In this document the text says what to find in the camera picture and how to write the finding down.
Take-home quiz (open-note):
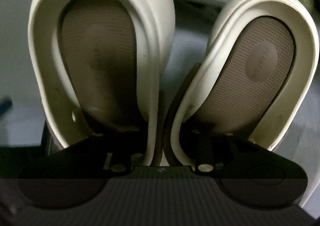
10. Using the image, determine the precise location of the cream clog brown strap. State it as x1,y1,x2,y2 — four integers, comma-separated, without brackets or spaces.
28,0,176,167

